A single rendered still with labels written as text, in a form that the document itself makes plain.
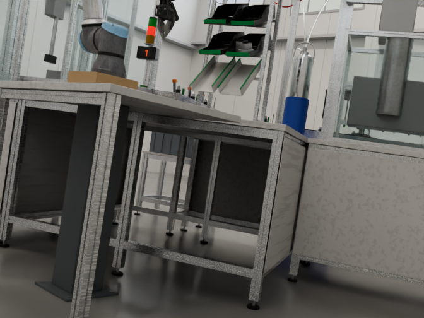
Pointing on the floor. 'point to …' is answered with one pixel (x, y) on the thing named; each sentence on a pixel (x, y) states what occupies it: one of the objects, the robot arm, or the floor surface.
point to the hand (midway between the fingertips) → (164, 36)
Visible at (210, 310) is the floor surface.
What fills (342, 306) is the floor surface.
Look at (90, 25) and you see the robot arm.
